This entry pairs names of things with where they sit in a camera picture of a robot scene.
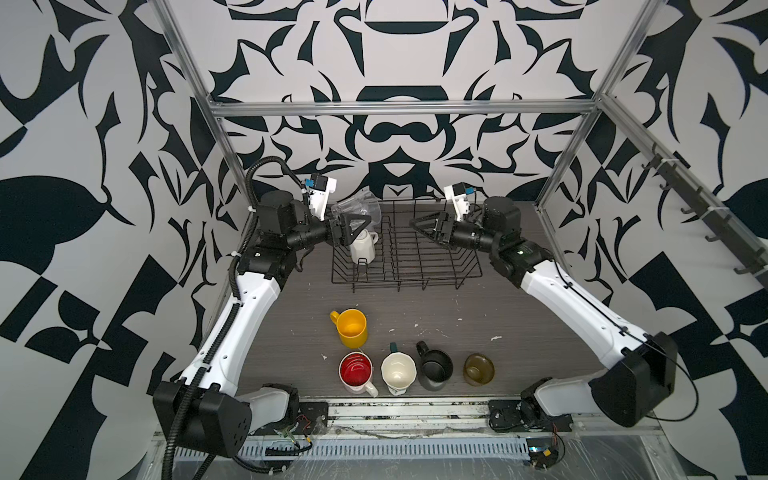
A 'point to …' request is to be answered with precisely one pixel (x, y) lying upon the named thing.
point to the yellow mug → (352, 327)
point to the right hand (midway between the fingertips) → (415, 224)
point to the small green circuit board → (543, 452)
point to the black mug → (436, 367)
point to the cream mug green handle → (398, 370)
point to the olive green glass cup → (478, 370)
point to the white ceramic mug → (364, 246)
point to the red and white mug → (355, 372)
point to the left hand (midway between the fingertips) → (356, 209)
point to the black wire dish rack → (406, 256)
